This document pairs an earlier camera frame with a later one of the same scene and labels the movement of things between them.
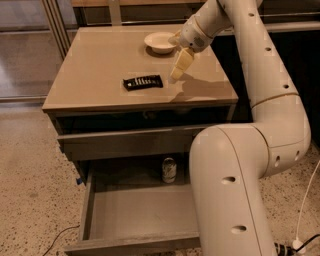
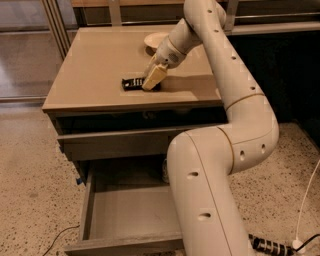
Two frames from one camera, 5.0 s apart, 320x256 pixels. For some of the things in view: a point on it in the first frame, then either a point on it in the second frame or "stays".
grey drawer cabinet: x=130 y=99 stays
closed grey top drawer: x=127 y=145 stays
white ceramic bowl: x=159 y=42 stays
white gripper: x=193 y=36 to x=168 y=53
